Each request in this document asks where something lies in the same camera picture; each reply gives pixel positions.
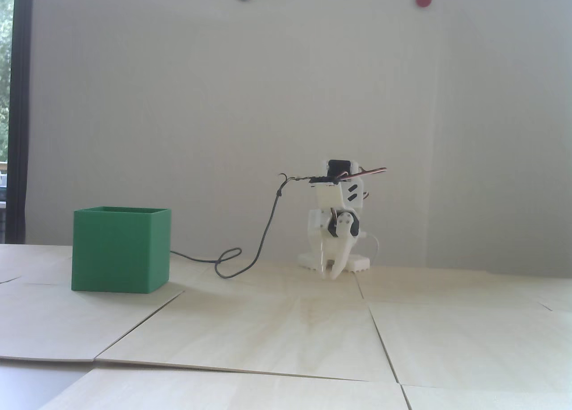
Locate black cable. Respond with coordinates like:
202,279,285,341
171,173,340,279

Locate dark window frame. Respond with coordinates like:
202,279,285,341
4,0,34,245

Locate red and white servo wires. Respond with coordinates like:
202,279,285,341
335,166,389,181

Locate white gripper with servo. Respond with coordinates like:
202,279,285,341
307,207,361,280

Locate white camera box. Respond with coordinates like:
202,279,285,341
311,183,345,214

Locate green box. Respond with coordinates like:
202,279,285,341
71,206,172,294

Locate white cable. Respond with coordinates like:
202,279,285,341
363,232,381,262

